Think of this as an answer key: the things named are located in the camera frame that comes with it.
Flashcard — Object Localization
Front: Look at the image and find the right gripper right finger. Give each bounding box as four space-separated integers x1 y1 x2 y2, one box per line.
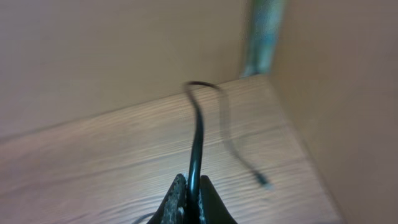
200 175 237 224

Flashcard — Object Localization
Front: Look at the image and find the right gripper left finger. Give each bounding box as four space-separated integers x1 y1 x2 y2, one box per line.
147 174 187 224

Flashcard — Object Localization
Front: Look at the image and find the black usb cable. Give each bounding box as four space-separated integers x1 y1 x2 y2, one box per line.
132 80 274 224

